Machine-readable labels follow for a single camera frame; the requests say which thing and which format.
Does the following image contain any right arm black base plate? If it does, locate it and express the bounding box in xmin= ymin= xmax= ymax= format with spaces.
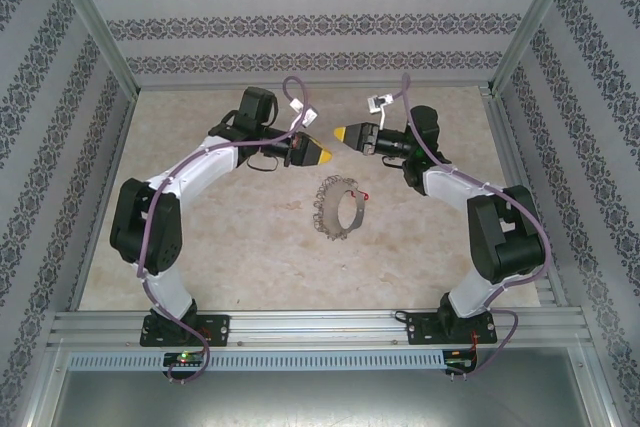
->
xmin=404 ymin=310 xmax=500 ymax=347

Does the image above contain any aluminium mounting rail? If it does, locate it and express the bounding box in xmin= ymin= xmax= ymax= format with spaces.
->
xmin=48 ymin=310 xmax=587 ymax=349

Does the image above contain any grey slotted cable duct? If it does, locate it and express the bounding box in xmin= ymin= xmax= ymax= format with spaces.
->
xmin=66 ymin=349 xmax=447 ymax=373

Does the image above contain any aluminium table side rail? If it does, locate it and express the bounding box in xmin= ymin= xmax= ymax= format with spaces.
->
xmin=479 ymin=86 xmax=571 ymax=308
xmin=66 ymin=91 xmax=137 ymax=312

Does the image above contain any metal keyring holder with rings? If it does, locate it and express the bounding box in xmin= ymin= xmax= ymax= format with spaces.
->
xmin=310 ymin=174 xmax=372 ymax=243

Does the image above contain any grey metal panel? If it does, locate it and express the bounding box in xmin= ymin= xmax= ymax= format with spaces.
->
xmin=47 ymin=346 xmax=609 ymax=427

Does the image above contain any aluminium corner post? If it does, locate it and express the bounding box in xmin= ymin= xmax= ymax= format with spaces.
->
xmin=487 ymin=0 xmax=585 ymax=97
xmin=39 ymin=0 xmax=140 ymax=97

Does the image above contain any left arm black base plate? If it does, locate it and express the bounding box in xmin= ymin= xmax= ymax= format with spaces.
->
xmin=138 ymin=313 xmax=232 ymax=348

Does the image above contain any aluminium rail below patterned wall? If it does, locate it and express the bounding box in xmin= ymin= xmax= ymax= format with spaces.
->
xmin=133 ymin=79 xmax=494 ymax=94

